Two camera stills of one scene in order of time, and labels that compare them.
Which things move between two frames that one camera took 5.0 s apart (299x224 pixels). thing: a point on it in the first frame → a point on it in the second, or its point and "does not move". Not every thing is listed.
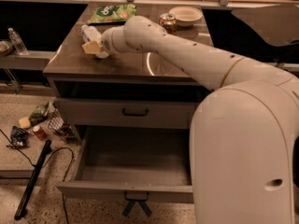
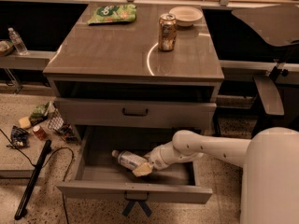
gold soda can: (168, 21) does not move
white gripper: (106, 43) → (158, 158)
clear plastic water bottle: (90, 34) → (128, 159)
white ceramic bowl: (186, 16) does not move
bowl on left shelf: (6, 48) does not move
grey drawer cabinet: (134, 109) does not move
